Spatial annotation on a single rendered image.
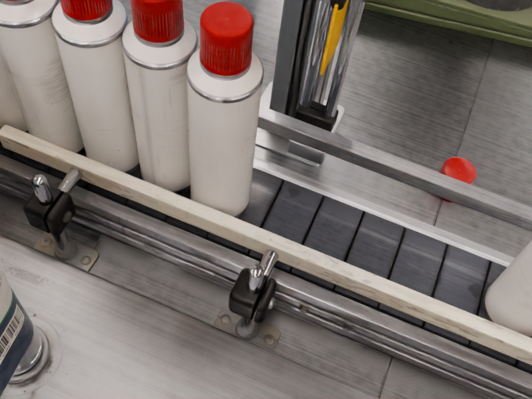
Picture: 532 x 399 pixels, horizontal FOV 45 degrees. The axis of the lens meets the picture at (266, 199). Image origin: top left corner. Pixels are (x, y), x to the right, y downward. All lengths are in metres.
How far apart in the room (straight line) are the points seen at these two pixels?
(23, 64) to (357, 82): 0.38
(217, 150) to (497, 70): 0.43
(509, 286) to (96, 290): 0.32
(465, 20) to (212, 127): 0.45
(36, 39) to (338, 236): 0.28
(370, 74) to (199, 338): 0.38
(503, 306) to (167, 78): 0.31
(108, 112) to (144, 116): 0.04
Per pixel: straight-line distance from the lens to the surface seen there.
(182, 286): 0.58
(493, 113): 0.76
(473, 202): 0.51
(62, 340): 0.52
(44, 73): 0.52
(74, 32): 0.46
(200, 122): 0.45
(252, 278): 0.46
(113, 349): 0.51
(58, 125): 0.56
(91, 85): 0.49
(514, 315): 0.53
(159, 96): 0.46
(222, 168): 0.48
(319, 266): 0.50
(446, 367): 0.56
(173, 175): 0.54
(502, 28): 0.83
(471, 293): 0.57
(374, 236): 0.57
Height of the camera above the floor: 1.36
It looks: 58 degrees down
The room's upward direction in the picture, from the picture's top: 9 degrees clockwise
